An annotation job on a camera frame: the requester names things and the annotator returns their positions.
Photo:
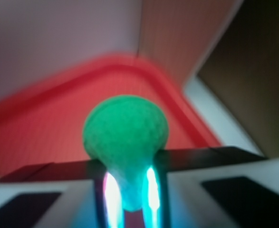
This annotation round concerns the green foam ball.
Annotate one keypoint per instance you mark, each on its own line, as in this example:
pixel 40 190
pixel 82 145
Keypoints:
pixel 125 132

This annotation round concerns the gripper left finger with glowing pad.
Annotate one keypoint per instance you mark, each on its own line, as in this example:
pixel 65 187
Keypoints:
pixel 57 195

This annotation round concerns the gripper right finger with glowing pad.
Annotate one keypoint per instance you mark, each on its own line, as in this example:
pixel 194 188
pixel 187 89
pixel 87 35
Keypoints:
pixel 222 187

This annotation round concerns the red plastic tray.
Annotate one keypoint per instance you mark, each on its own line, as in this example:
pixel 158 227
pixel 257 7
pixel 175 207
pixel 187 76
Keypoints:
pixel 43 123

